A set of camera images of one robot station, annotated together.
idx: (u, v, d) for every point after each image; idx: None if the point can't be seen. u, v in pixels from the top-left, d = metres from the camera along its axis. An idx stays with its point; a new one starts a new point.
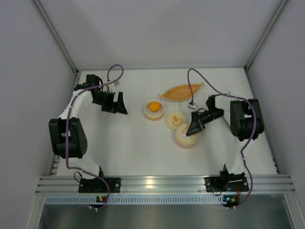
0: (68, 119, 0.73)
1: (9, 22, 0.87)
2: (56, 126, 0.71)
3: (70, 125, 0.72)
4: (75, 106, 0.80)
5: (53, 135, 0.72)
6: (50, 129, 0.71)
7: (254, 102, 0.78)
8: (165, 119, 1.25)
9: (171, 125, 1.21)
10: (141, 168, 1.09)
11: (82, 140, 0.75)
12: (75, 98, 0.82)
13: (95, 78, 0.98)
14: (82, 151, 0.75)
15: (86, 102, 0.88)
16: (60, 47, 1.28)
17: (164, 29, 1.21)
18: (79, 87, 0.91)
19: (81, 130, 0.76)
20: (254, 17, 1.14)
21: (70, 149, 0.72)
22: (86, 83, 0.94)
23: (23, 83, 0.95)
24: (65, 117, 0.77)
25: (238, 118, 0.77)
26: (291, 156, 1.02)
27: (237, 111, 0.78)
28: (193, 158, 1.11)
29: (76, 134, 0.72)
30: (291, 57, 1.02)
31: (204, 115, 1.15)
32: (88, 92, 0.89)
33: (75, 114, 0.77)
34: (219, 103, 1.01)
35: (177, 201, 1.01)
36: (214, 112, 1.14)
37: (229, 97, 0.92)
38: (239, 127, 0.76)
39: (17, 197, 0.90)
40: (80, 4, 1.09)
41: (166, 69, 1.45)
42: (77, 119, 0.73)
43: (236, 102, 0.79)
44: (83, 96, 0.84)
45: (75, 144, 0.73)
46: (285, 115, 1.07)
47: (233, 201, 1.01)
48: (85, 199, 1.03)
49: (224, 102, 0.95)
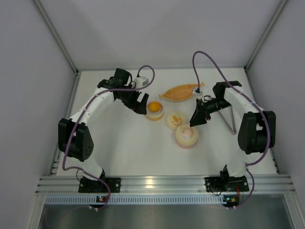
0: (77, 124, 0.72)
1: (10, 22, 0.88)
2: (65, 127, 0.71)
3: (76, 130, 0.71)
4: (89, 109, 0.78)
5: (60, 134, 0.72)
6: (59, 128, 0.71)
7: (269, 115, 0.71)
8: (165, 119, 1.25)
9: (172, 125, 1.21)
10: (142, 168, 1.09)
11: (86, 146, 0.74)
12: (93, 98, 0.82)
13: (123, 74, 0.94)
14: (84, 157, 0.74)
15: (105, 104, 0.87)
16: (60, 47, 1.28)
17: (164, 29, 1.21)
18: (102, 84, 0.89)
19: (88, 136, 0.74)
20: (254, 17, 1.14)
21: (72, 151, 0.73)
22: (112, 79, 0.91)
23: (23, 83, 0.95)
24: (75, 119, 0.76)
25: (249, 133, 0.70)
26: (291, 156, 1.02)
27: (249, 125, 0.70)
28: (194, 158, 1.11)
29: (81, 140, 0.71)
30: (291, 57, 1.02)
31: (212, 104, 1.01)
32: (110, 92, 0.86)
33: (85, 119, 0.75)
34: (228, 96, 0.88)
35: (177, 201, 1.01)
36: (222, 100, 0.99)
37: (242, 97, 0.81)
38: (249, 142, 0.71)
39: (17, 198, 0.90)
40: (80, 4, 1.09)
41: (166, 70, 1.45)
42: (85, 127, 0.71)
43: (250, 115, 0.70)
44: (102, 97, 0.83)
45: (77, 149, 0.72)
46: (284, 115, 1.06)
47: (233, 201, 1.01)
48: (85, 199, 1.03)
49: (235, 100, 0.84)
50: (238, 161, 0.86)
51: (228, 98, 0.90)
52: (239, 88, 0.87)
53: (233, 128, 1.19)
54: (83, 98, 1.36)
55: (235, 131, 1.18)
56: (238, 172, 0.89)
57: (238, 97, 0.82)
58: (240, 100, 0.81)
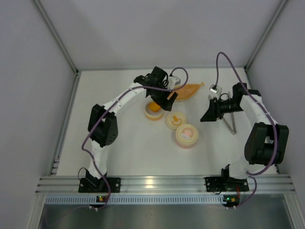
0: (108, 112, 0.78)
1: (10, 22, 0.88)
2: (96, 112, 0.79)
3: (106, 117, 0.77)
4: (121, 101, 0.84)
5: (92, 116, 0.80)
6: (92, 111, 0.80)
7: (282, 129, 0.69)
8: (165, 119, 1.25)
9: (172, 125, 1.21)
10: (142, 168, 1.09)
11: (110, 133, 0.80)
12: (127, 92, 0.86)
13: (159, 72, 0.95)
14: (106, 142, 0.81)
15: (137, 99, 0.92)
16: (60, 47, 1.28)
17: (165, 28, 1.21)
18: (138, 80, 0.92)
19: (115, 125, 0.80)
20: (254, 17, 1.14)
21: (96, 134, 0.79)
22: (147, 77, 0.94)
23: (23, 83, 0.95)
24: (107, 107, 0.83)
25: (257, 144, 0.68)
26: (291, 156, 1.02)
27: (258, 137, 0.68)
28: (194, 158, 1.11)
29: (107, 127, 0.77)
30: (291, 57, 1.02)
31: (225, 105, 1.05)
32: (144, 89, 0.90)
33: (115, 109, 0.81)
34: (244, 104, 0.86)
35: (177, 201, 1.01)
36: (235, 104, 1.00)
37: (259, 107, 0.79)
38: (254, 153, 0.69)
39: (17, 198, 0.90)
40: (80, 4, 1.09)
41: (166, 69, 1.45)
42: (114, 117, 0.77)
43: (261, 126, 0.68)
44: (135, 92, 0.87)
45: (102, 133, 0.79)
46: (284, 115, 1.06)
47: (233, 202, 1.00)
48: (85, 199, 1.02)
49: (250, 109, 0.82)
50: (243, 168, 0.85)
51: (243, 106, 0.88)
52: (257, 97, 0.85)
53: (233, 128, 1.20)
54: (83, 98, 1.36)
55: (235, 131, 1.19)
56: (239, 175, 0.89)
57: (254, 105, 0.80)
58: (255, 109, 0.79)
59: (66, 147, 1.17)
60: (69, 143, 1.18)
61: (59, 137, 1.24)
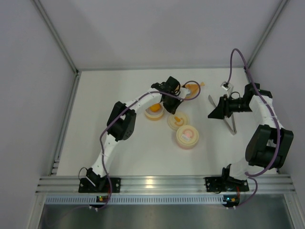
0: (129, 109, 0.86)
1: (10, 22, 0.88)
2: (118, 109, 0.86)
3: (127, 114, 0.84)
4: (140, 101, 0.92)
5: (113, 112, 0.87)
6: (114, 107, 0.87)
7: (286, 134, 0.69)
8: (167, 120, 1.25)
9: (174, 125, 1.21)
10: (142, 168, 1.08)
11: (128, 130, 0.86)
12: (146, 95, 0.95)
13: (173, 83, 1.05)
14: (123, 137, 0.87)
15: (152, 102, 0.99)
16: (60, 47, 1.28)
17: (165, 29, 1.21)
18: (156, 86, 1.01)
19: (133, 122, 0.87)
20: (254, 18, 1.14)
21: (116, 129, 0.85)
22: (163, 84, 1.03)
23: (23, 83, 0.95)
24: (129, 104, 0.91)
25: (258, 145, 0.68)
26: (291, 156, 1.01)
27: (260, 138, 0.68)
28: (195, 158, 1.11)
29: (127, 122, 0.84)
30: (291, 57, 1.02)
31: (235, 104, 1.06)
32: (159, 94, 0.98)
33: (136, 108, 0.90)
34: (253, 104, 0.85)
35: (177, 201, 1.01)
36: (244, 104, 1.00)
37: (267, 108, 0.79)
38: (255, 154, 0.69)
39: (17, 198, 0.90)
40: (80, 4, 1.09)
41: (167, 69, 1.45)
42: (134, 114, 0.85)
43: (264, 129, 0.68)
44: (152, 96, 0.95)
45: (121, 128, 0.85)
46: (284, 115, 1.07)
47: (233, 201, 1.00)
48: (85, 199, 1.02)
49: (257, 111, 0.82)
50: (245, 169, 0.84)
51: (251, 106, 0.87)
52: (267, 98, 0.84)
53: (233, 128, 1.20)
54: (83, 98, 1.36)
55: (235, 131, 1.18)
56: (239, 175, 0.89)
57: (263, 107, 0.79)
58: (263, 111, 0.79)
59: (66, 147, 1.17)
60: (68, 143, 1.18)
61: (59, 137, 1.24)
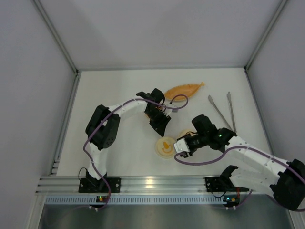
0: (112, 113, 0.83)
1: (10, 22, 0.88)
2: (101, 113, 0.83)
3: (110, 118, 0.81)
4: (125, 106, 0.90)
5: (94, 117, 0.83)
6: (95, 111, 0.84)
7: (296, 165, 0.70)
8: (154, 145, 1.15)
9: (164, 153, 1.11)
10: (142, 169, 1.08)
11: (109, 136, 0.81)
12: (131, 101, 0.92)
13: (158, 96, 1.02)
14: (104, 145, 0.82)
15: (137, 110, 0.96)
16: (60, 48, 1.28)
17: (165, 29, 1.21)
18: (141, 94, 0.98)
19: (116, 129, 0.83)
20: (255, 17, 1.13)
21: (95, 135, 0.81)
22: (148, 94, 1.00)
23: (24, 83, 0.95)
24: (112, 109, 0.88)
25: (291, 194, 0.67)
26: (291, 157, 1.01)
27: (290, 189, 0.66)
28: (194, 158, 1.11)
29: (108, 128, 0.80)
30: (290, 57, 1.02)
31: (192, 141, 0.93)
32: (146, 102, 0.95)
33: (120, 112, 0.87)
34: (235, 153, 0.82)
35: (177, 201, 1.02)
36: (202, 137, 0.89)
37: (253, 152, 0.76)
38: (296, 202, 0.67)
39: (17, 198, 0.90)
40: (80, 4, 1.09)
41: (167, 69, 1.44)
42: (117, 118, 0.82)
43: (285, 179, 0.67)
44: (138, 102, 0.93)
45: (101, 135, 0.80)
46: (285, 115, 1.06)
47: (233, 201, 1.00)
48: (85, 199, 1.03)
49: (247, 159, 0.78)
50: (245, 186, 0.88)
51: (231, 155, 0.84)
52: (235, 139, 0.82)
53: (233, 128, 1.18)
54: (82, 98, 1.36)
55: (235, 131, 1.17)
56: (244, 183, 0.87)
57: (249, 153, 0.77)
58: (254, 157, 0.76)
59: (66, 147, 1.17)
60: (68, 143, 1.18)
61: (59, 137, 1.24)
